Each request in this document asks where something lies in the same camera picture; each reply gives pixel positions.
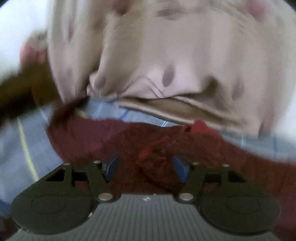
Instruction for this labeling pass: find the dark red knitted sweater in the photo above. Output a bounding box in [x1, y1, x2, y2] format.
[47, 99, 295, 240]

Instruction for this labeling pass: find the blue plaid bed sheet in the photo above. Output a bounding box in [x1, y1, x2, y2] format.
[1, 100, 295, 204]

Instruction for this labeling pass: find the beige leaf print curtain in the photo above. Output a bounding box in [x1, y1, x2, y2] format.
[48, 1, 295, 138]

